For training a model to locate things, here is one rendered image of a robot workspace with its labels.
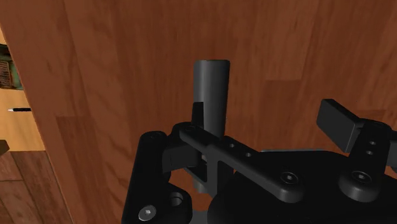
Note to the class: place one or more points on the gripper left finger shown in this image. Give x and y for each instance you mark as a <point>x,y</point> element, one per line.
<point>235,158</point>

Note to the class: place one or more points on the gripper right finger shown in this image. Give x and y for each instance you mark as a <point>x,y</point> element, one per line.
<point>339,124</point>

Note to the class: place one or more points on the dark grey cylinder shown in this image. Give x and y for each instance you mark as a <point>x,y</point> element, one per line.
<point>214,93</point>

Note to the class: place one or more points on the pale wooden table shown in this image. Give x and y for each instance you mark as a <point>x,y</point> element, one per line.
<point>17,133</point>

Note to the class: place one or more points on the black pen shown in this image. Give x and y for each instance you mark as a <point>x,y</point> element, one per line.
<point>21,109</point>

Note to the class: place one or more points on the green box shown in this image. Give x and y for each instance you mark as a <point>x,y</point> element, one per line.
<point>9,66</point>

